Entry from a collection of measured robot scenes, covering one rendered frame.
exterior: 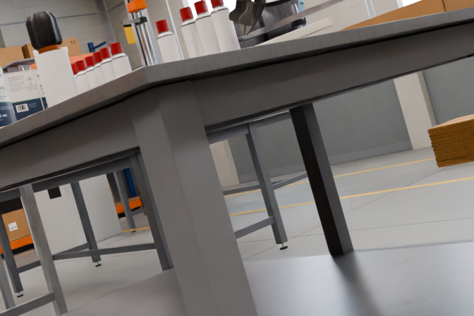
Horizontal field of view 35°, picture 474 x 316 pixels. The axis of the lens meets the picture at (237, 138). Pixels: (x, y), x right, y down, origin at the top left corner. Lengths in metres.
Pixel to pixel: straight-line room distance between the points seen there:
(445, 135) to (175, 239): 5.18
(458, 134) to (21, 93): 4.26
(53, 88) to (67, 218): 5.66
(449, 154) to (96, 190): 3.68
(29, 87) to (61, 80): 0.24
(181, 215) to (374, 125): 7.53
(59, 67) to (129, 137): 1.10
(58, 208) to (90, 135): 6.71
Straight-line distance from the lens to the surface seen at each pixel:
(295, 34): 1.72
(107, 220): 7.89
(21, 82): 2.24
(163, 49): 2.10
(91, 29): 11.44
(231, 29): 1.93
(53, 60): 2.03
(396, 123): 8.21
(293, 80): 1.05
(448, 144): 6.00
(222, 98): 0.95
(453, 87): 7.77
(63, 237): 7.76
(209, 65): 0.89
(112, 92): 0.88
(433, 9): 1.42
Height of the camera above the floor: 0.74
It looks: 1 degrees down
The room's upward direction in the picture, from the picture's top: 16 degrees counter-clockwise
